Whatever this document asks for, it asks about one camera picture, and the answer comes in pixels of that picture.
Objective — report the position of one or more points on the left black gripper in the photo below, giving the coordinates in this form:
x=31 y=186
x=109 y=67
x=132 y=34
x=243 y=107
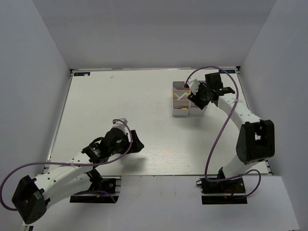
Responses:
x=136 y=145

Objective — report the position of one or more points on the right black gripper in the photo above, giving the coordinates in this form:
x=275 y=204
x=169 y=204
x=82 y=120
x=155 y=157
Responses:
x=196 y=98

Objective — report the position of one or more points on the pale yellow white marker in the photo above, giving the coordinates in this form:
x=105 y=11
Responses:
x=184 y=96

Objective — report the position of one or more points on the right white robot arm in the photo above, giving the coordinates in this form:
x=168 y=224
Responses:
x=256 y=140

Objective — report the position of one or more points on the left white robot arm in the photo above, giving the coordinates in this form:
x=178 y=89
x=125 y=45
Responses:
x=33 y=196

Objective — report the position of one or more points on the right white compartment container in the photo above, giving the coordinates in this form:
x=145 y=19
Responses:
x=194 y=110

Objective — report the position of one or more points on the white compartment container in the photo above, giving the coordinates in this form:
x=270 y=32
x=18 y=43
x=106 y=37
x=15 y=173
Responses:
x=178 y=104
x=194 y=110

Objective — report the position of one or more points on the left white compartment container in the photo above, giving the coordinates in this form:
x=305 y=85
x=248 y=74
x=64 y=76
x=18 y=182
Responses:
x=178 y=104

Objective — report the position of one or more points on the right blue table label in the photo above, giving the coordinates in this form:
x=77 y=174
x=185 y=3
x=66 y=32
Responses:
x=229 y=71

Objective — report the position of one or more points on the blue table label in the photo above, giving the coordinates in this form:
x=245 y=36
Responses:
x=81 y=74
x=229 y=71

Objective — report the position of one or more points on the left blue table label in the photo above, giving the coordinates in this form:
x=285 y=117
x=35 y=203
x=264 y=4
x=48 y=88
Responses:
x=81 y=74

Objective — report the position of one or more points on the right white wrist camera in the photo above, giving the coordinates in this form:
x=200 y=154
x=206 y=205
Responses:
x=193 y=86

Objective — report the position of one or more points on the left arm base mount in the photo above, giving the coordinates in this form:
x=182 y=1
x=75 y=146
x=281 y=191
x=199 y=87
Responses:
x=102 y=190

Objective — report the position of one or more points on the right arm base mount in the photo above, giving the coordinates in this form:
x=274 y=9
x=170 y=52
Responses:
x=230 y=192

